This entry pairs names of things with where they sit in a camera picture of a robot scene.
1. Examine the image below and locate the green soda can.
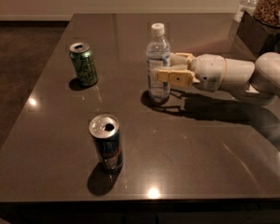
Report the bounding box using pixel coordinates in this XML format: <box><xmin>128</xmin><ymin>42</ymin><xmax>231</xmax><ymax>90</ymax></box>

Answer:
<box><xmin>69</xmin><ymin>42</ymin><xmax>98</xmax><ymax>87</ymax></box>

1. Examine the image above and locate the blue label plastic water bottle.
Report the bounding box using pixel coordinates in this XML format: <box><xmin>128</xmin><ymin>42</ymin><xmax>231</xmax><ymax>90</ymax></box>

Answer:
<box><xmin>146</xmin><ymin>23</ymin><xmax>171</xmax><ymax>103</ymax></box>

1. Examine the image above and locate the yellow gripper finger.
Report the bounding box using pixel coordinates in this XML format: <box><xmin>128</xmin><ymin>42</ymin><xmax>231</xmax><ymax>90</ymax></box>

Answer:
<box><xmin>157</xmin><ymin>69</ymin><xmax>200</xmax><ymax>88</ymax></box>
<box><xmin>170</xmin><ymin>52</ymin><xmax>195</xmax><ymax>69</ymax></box>

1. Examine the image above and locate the blue energy drink can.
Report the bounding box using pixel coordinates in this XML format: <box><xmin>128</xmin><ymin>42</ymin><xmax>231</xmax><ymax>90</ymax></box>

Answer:
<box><xmin>89</xmin><ymin>114</ymin><xmax>123</xmax><ymax>172</ymax></box>

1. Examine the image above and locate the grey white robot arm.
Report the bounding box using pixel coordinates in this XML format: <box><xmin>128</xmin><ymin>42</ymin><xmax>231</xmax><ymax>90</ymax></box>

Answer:
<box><xmin>155</xmin><ymin>52</ymin><xmax>280</xmax><ymax>105</ymax></box>

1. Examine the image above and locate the dark snack holder box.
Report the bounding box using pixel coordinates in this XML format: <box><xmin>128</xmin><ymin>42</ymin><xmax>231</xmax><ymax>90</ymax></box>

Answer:
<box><xmin>236</xmin><ymin>11</ymin><xmax>280</xmax><ymax>57</ymax></box>

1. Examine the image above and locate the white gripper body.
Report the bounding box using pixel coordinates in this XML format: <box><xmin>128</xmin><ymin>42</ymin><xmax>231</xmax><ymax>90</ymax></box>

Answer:
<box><xmin>190</xmin><ymin>54</ymin><xmax>255</xmax><ymax>92</ymax></box>

